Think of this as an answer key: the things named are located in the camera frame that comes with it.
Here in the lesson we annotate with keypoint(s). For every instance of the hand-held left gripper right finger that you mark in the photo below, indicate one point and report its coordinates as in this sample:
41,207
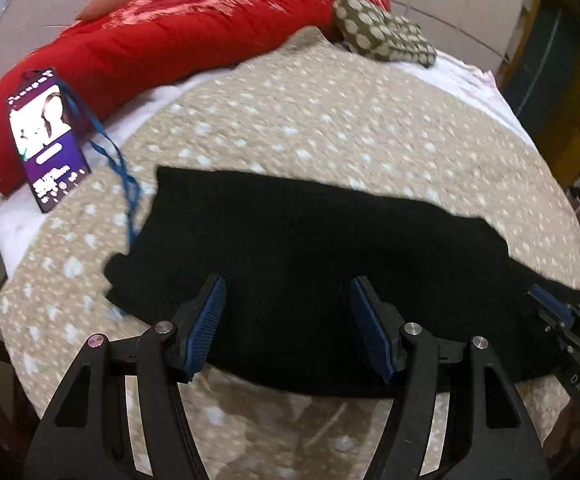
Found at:
370,320

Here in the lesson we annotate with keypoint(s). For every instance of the beige spotted quilt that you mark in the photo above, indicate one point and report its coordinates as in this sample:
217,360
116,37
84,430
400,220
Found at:
320,125

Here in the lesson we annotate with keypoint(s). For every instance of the olive polka dot cushion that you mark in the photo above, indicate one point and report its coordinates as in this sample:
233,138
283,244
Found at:
382,30

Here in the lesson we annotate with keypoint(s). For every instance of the black pants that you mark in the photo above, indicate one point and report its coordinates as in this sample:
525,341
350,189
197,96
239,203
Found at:
315,275

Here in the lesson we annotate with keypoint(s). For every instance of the purple ID badge card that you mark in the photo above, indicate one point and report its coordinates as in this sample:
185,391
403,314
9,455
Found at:
45,137

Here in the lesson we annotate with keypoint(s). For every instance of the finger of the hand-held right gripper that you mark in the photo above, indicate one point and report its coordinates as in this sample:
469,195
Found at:
550,302

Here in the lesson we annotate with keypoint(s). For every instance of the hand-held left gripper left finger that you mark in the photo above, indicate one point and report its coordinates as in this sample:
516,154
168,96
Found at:
206,317

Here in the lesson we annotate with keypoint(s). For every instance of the red blanket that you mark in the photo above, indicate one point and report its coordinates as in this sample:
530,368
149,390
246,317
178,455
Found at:
170,45

